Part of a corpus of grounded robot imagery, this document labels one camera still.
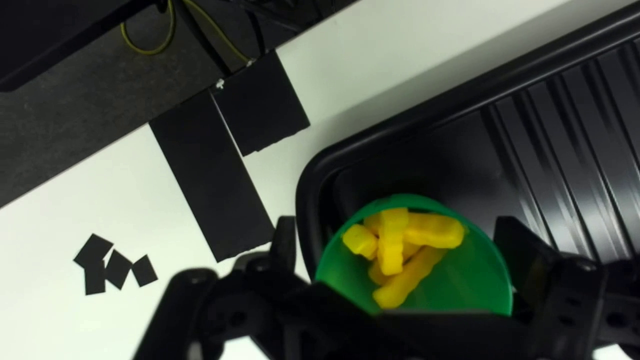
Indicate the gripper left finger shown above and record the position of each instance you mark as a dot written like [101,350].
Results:
[235,305]

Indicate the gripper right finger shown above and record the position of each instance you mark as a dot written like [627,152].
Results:
[570,300]

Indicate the green plastic cup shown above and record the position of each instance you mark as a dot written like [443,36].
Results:
[470,280]

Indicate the black ribbed plastic plate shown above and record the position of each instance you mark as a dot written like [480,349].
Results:
[550,140]

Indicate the heap of yellow toy fries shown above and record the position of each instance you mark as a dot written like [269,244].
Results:
[392,245]

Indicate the small black tape square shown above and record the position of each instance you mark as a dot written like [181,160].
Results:
[118,269]
[93,250]
[95,280]
[144,271]

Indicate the long black tape strip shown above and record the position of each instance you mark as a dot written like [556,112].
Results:
[210,185]

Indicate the short black tape strip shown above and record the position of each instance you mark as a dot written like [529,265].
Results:
[260,105]

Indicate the black bar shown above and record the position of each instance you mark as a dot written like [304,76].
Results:
[45,35]

